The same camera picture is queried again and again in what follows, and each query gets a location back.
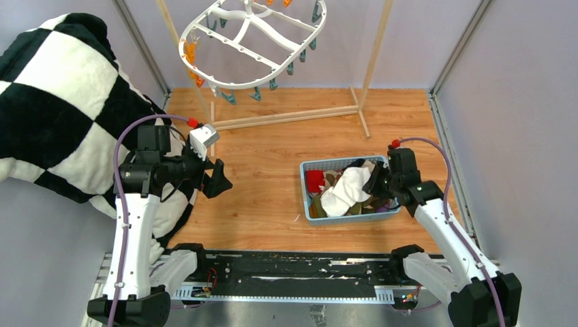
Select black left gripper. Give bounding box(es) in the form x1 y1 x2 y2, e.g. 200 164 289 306
162 139 232 197

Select white sock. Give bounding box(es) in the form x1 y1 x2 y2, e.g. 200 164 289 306
333 166 371 206
320 187 350 217

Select light blue plastic basket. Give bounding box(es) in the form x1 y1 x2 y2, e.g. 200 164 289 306
299 155 401 225

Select red sock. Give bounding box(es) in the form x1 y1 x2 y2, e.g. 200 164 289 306
305 170 325 193

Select green brown striped sock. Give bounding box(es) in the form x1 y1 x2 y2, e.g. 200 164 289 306
309 193 327 219

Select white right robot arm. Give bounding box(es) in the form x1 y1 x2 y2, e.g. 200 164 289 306
376 145 522 326

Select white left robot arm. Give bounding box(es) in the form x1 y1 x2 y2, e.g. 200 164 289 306
87 125 232 326

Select white round clip hanger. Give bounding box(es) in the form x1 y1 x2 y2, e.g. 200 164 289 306
178 1 327 105

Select black white checkered blanket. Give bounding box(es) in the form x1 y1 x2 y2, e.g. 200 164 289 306
0 12 198 249

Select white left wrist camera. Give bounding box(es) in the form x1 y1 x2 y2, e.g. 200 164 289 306
187 118 220 160

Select wooden drying rack frame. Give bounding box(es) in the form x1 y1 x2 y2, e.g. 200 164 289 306
156 1 393 138

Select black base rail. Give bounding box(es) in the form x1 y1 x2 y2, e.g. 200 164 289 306
177 250 419 302

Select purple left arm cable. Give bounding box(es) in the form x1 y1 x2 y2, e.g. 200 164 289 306
106 114 193 327

